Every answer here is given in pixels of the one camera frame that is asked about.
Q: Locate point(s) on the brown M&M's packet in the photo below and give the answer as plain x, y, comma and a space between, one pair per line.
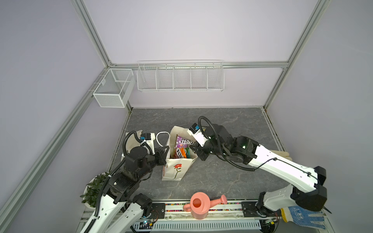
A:
182, 142

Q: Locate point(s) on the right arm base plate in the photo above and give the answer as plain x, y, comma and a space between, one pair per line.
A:
251, 209

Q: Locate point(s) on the beige work glove right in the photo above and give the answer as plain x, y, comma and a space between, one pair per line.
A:
282, 154

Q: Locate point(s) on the small potted plant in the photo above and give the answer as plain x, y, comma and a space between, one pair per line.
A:
91, 192

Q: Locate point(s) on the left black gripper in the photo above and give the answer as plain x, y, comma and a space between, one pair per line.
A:
161, 155

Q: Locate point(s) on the pink watering can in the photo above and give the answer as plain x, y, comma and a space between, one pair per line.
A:
200, 204

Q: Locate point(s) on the white wire shelf basket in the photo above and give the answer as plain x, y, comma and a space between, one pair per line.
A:
181, 75

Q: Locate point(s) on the green Fox's spring tea bag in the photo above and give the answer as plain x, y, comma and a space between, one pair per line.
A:
189, 153

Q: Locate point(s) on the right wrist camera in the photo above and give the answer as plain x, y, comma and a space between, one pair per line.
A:
196, 132

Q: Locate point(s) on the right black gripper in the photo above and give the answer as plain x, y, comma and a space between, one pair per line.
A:
200, 151

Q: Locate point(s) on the white blue dotted glove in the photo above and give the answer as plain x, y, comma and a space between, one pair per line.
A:
303, 217

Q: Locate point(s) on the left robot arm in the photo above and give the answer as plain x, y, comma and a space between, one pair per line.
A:
117, 209

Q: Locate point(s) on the white vented rail cover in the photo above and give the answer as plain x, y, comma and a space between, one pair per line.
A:
197, 226

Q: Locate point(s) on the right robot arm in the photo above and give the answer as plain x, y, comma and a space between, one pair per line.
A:
305, 187

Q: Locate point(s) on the white mesh box basket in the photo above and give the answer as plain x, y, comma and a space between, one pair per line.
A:
115, 88

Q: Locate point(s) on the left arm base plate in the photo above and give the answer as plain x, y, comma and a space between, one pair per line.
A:
157, 211

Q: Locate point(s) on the white paper gift bag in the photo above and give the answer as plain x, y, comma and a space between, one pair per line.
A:
175, 169

